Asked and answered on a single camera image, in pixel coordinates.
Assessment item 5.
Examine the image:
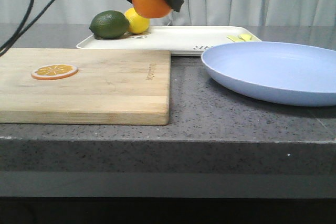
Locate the green lime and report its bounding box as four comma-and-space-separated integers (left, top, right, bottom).
89, 10, 130, 39

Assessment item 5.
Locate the orange mandarin fruit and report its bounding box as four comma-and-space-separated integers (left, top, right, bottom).
132, 0, 172, 18

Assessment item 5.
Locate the yellow plastic fork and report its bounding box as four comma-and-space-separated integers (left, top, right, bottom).
238, 34, 253, 41

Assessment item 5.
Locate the wooden cutting board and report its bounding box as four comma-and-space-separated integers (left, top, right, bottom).
1, 48, 171, 125

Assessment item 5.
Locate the light blue plate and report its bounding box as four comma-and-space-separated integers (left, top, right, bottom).
201, 41, 335, 106

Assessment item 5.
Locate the yellow lemon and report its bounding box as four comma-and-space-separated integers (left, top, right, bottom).
124, 8, 150, 34

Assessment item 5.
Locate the black cable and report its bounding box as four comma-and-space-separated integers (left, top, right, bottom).
0, 0, 37, 51
0, 0, 81, 57

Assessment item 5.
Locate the yellow plastic knife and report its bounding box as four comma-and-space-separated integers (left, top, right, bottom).
227, 35, 244, 42

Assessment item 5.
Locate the white rectangular tray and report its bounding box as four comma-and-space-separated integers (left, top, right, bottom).
77, 26, 260, 57

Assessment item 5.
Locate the orange slice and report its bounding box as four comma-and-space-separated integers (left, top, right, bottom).
31, 63, 78, 80

